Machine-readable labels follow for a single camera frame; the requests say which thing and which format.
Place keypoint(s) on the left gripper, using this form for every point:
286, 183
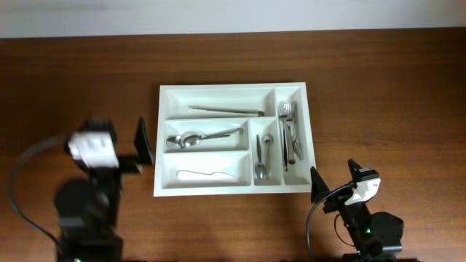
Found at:
145, 152

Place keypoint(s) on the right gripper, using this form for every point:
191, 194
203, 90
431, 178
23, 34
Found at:
322, 189

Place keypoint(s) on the steel fork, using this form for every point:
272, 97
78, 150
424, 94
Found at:
284, 138
297, 146
287, 120

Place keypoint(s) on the small steel teaspoon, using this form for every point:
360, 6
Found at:
259, 166
268, 141

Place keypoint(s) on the white plastic cutlery tray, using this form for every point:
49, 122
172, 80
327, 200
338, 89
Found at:
236, 154

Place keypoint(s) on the pink plastic knife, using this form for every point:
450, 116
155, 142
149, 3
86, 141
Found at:
221, 176

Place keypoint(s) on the steel kitchen tongs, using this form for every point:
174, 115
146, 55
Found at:
228, 110

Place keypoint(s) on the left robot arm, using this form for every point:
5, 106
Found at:
88, 207

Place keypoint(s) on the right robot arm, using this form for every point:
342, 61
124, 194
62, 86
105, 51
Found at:
375, 236

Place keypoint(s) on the large steel spoon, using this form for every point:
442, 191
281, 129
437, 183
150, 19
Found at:
178, 141
224, 132

